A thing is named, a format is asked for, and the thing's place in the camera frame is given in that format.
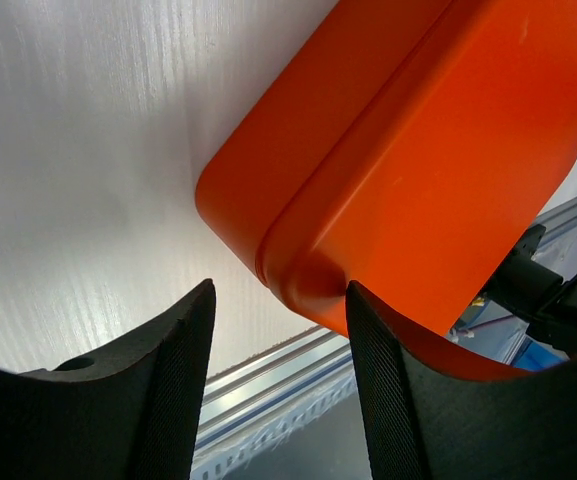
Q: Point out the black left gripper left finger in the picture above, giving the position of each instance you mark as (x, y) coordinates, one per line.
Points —
(129, 409)

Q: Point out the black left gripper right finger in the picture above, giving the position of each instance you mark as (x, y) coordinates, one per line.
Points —
(434, 410)

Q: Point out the orange box lid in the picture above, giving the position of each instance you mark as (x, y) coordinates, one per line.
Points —
(437, 179)

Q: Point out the orange chocolate box tray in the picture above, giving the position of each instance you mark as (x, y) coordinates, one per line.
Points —
(323, 89)

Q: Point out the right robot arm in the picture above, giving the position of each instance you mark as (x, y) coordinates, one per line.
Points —
(536, 294)

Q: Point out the white slotted cable duct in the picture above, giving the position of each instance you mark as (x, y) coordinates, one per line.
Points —
(316, 435)

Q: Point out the aluminium front rail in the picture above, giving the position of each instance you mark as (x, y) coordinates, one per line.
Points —
(318, 357)

